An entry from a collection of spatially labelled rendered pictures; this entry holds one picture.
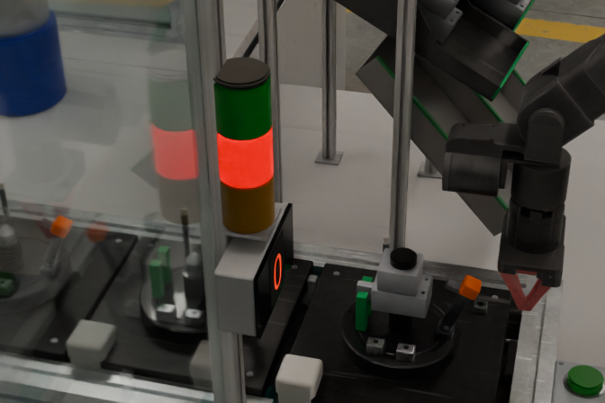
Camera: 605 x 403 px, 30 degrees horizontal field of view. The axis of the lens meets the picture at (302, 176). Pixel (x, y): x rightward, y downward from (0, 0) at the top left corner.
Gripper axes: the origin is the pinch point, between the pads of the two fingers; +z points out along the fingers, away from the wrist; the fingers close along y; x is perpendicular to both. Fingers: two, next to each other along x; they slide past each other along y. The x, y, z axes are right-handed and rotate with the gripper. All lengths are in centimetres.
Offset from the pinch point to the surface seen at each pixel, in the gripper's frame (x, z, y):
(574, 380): 6.4, 8.0, 2.7
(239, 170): -25.5, -27.9, 21.2
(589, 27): 11, 105, -288
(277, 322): -28.6, 8.0, 0.3
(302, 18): -59, 36, -137
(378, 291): -16.2, -0.4, 1.9
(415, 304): -12.0, 0.6, 2.1
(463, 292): -6.8, -1.0, 0.9
